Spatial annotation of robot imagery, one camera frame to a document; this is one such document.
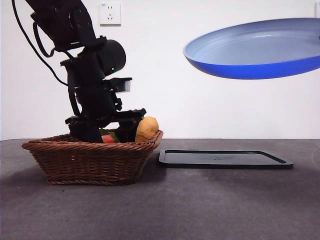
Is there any black flat tray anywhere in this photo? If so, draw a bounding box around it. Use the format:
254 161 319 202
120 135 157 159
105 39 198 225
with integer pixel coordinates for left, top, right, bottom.
158 149 294 170

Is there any white wall socket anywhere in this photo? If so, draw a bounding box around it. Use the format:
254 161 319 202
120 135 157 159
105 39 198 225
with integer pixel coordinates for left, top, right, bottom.
99 2 122 26

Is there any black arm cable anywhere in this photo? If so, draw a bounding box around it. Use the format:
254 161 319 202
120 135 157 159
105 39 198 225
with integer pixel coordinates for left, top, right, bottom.
11 0 83 116

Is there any orange carrot with green leaves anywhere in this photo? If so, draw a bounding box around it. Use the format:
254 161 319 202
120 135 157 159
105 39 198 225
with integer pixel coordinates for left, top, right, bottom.
99 128 120 144

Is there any blue round plate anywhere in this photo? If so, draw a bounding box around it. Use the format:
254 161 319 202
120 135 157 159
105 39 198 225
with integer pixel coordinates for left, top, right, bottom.
182 17 320 80

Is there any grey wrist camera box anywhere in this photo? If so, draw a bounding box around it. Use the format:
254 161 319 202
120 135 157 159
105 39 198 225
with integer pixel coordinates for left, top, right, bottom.
109 77 133 94

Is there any tan potato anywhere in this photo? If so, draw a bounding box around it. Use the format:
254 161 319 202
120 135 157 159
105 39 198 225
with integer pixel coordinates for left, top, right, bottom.
134 116 160 144

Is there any brown wicker basket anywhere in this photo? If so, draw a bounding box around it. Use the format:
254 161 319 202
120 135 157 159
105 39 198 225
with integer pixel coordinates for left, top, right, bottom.
21 129 165 186

